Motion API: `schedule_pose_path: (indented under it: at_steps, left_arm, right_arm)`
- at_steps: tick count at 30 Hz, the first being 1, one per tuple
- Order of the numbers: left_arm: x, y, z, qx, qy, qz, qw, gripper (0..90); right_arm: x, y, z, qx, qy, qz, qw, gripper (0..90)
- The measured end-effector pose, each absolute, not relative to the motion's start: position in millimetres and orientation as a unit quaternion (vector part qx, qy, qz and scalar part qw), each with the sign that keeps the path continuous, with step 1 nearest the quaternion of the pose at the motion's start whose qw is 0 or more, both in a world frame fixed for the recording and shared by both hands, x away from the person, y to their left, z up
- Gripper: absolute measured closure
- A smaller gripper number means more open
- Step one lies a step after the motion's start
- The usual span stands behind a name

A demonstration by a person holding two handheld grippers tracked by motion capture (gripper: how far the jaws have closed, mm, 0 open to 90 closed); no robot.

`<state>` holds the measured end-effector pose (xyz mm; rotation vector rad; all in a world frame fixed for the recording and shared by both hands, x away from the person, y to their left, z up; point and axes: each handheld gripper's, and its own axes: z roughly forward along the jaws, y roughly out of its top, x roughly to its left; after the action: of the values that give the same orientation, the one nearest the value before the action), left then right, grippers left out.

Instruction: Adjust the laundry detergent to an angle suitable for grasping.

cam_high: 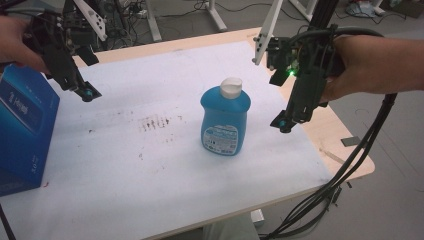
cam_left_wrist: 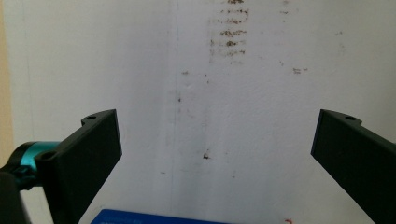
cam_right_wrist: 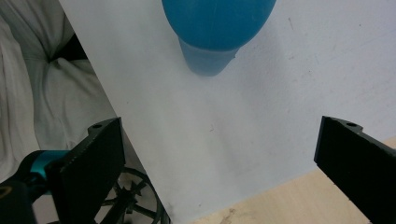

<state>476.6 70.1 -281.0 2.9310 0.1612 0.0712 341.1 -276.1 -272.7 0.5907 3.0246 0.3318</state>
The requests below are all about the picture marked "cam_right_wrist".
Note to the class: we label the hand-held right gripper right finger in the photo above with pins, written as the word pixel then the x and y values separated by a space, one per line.
pixel 358 161

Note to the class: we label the blue round container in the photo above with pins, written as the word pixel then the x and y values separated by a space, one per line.
pixel 218 21

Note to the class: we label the white cloth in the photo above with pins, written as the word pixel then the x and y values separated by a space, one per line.
pixel 46 99

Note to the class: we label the black spoked stand base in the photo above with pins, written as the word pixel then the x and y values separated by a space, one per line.
pixel 130 194

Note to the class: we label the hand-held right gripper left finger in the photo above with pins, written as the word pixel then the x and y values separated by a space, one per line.
pixel 90 168

